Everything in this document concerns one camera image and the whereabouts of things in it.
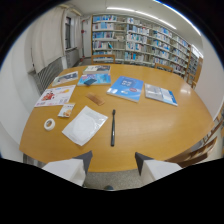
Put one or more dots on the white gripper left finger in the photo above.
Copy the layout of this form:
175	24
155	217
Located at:
68	169

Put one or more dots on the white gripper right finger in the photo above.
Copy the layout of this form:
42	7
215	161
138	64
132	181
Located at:
156	168

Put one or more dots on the white roll of tape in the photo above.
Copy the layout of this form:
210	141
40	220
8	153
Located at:
49	124

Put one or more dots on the white clear plastic packet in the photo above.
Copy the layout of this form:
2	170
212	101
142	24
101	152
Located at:
84	125

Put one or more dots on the black toothbrush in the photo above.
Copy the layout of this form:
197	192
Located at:
113	127

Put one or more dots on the white red printed leaflet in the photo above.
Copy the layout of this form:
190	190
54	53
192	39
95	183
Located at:
55	96

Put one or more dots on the grey blue magazine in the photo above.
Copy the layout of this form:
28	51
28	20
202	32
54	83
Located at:
160	94

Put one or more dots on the wooden comb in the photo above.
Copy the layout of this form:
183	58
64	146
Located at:
95	98

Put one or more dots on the thick blue book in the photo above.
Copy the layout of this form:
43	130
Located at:
125	88

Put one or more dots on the small dark blue pouch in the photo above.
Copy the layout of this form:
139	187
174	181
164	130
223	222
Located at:
90	81

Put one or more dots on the grey white booklet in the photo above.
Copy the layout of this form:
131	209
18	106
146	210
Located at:
65	78

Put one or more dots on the grey radiator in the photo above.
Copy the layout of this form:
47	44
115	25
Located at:
49	76

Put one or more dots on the light blue picture book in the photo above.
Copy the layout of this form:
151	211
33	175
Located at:
100	79

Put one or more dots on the dark covered book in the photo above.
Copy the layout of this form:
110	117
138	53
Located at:
97	69

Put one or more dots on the library bookshelf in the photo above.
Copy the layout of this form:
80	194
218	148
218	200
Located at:
140	41

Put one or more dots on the white curtain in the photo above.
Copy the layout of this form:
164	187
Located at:
48	38

